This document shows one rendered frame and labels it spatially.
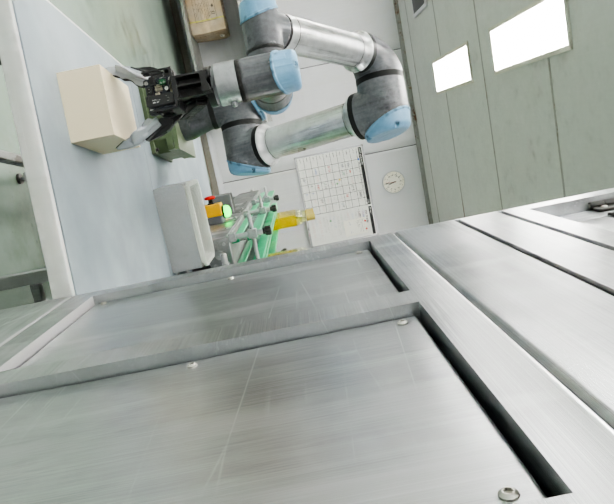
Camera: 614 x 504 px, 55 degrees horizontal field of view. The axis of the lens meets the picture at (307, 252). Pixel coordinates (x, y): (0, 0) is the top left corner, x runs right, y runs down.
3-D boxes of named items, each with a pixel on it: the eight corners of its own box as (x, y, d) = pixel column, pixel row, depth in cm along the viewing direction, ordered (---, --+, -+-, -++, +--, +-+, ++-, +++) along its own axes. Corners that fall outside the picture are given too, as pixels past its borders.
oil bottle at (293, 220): (261, 233, 301) (316, 222, 301) (259, 222, 300) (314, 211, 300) (262, 231, 306) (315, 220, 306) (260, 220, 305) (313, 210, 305)
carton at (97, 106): (55, 72, 100) (99, 64, 100) (90, 94, 116) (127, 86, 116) (71, 143, 101) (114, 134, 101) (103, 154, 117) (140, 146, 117)
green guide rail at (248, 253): (237, 267, 177) (263, 262, 177) (236, 264, 177) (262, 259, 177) (264, 206, 350) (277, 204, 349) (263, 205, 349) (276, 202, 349)
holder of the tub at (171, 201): (178, 293, 155) (207, 287, 155) (152, 190, 150) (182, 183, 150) (189, 278, 172) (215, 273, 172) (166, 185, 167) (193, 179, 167)
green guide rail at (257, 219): (231, 244, 176) (258, 238, 176) (231, 240, 176) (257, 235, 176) (261, 194, 348) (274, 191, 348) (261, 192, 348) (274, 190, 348)
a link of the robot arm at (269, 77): (304, 97, 110) (302, 83, 102) (246, 109, 110) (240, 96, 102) (295, 56, 110) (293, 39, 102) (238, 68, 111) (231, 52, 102)
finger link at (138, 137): (107, 144, 103) (143, 106, 103) (118, 148, 109) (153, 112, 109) (120, 157, 103) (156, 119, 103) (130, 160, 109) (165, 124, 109)
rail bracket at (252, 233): (236, 274, 173) (278, 266, 173) (224, 218, 170) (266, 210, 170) (237, 272, 176) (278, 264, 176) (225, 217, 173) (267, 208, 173)
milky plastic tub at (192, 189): (174, 273, 154) (207, 267, 154) (153, 188, 150) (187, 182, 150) (186, 260, 171) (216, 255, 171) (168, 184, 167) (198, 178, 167)
